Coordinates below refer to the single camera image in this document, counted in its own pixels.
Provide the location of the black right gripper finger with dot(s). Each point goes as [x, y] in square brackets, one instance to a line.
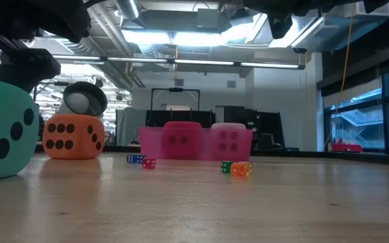
[281, 25]

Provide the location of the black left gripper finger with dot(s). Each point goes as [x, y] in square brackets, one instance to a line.
[29, 69]

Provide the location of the large teal foam die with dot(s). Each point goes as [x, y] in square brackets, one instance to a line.
[2, 135]

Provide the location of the large orange foam die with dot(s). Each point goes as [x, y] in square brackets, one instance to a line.
[73, 138]

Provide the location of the large pink foam die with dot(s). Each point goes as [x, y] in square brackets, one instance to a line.
[230, 141]

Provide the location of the small blue die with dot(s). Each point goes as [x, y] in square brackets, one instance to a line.
[135, 158]

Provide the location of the pink translucent plastic bin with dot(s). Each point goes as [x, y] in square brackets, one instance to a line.
[150, 143]

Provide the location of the small orange die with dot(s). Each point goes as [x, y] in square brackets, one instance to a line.
[240, 169]

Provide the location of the large red foam die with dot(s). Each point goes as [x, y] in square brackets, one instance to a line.
[182, 140]

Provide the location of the small green die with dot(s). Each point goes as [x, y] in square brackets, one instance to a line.
[226, 167]

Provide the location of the grey ceiling air unit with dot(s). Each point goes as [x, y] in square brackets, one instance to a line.
[208, 18]

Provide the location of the long ceiling light bar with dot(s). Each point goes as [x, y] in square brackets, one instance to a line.
[204, 62]

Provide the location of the black cabinet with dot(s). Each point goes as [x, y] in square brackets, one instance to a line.
[248, 116]

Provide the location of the grey cover cloth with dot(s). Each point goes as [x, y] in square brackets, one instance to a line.
[130, 125]

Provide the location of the black partition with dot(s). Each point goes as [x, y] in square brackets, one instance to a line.
[157, 118]

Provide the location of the small red die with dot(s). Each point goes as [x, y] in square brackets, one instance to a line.
[149, 163]

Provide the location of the silver round ventilation duct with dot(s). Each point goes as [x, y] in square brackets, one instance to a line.
[128, 8]

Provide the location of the black gantry frame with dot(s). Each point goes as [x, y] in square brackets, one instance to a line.
[176, 89]

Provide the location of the black aluminium table frame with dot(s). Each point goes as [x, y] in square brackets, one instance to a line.
[316, 154]

